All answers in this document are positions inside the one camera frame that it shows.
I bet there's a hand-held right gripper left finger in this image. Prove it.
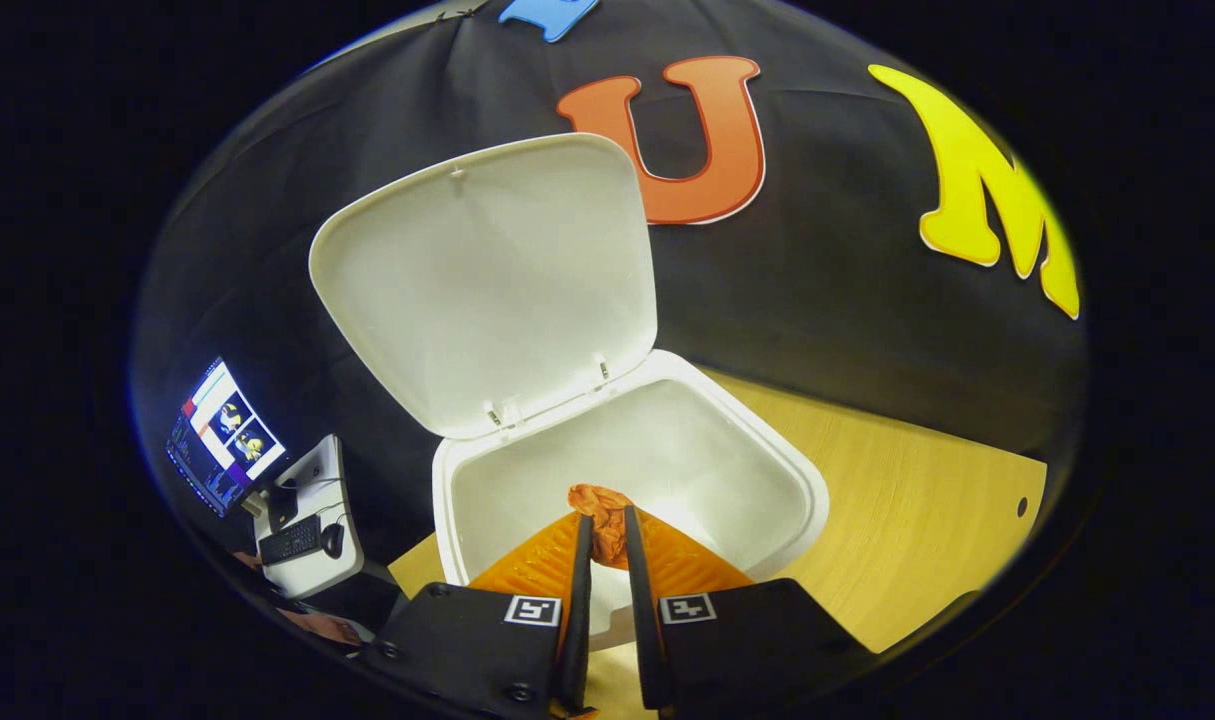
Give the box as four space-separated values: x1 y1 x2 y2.
355 510 596 720

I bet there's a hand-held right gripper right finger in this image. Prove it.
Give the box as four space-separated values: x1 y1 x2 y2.
622 504 876 717

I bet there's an orange paper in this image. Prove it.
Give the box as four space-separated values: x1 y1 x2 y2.
567 483 636 571

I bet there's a white desktop garbage bin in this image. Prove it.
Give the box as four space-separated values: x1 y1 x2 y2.
308 132 831 651

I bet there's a wooden desktop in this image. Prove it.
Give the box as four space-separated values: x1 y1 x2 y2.
387 368 1050 720

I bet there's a black keyboard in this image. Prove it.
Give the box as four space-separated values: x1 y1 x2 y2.
257 515 324 567

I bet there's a black backdrop cloth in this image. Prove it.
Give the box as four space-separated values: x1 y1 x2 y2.
132 0 1088 621

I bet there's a computer monitor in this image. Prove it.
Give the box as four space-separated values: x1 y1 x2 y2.
165 357 290 519

